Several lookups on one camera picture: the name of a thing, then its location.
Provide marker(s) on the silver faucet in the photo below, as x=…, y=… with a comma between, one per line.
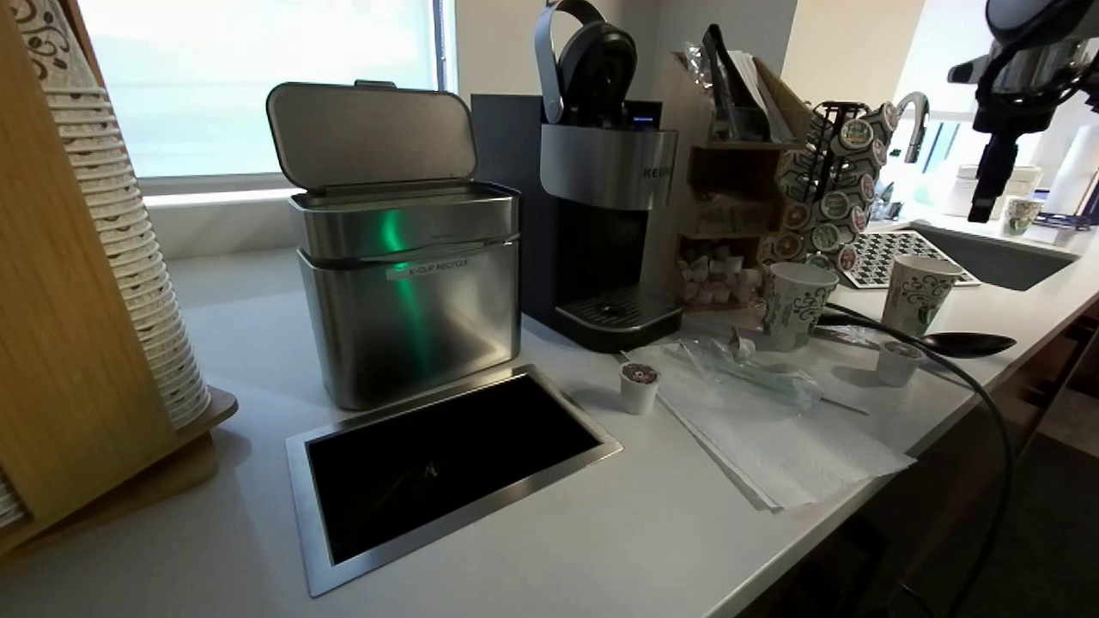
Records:
x=912, y=108

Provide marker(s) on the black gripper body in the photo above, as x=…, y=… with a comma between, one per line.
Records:
x=1022, y=108

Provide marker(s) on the black silver coffee machine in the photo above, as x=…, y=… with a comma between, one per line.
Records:
x=604, y=171

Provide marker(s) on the black tongs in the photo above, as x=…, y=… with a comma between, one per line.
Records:
x=726, y=79

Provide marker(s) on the wooden condiment organizer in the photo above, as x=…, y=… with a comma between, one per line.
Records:
x=721, y=171

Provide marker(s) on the large black plastic spoon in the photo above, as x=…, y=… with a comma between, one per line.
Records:
x=970, y=344

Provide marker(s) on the small white creamer cup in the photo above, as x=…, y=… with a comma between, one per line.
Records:
x=706, y=274
x=898, y=366
x=744, y=349
x=740, y=282

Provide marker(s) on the wooden cup dispenser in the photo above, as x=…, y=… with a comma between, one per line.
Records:
x=46, y=344

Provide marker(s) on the steel sink basin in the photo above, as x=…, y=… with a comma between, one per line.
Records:
x=1009, y=257

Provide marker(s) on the steel framed counter opening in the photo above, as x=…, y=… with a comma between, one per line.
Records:
x=448, y=458

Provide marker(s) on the bright window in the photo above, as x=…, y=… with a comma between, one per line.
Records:
x=229, y=70

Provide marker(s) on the clear zip bag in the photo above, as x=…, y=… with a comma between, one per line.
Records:
x=757, y=370

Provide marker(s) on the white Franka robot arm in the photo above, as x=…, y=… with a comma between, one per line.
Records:
x=1048, y=20

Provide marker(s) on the stack of paper cups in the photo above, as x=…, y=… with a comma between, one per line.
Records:
x=125, y=227

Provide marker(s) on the stainless steel trash bin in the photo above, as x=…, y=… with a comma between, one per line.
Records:
x=400, y=319

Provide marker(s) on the donut print coffee pod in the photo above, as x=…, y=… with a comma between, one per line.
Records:
x=639, y=389

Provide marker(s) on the printed paper cup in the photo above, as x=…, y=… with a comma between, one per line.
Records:
x=916, y=296
x=795, y=302

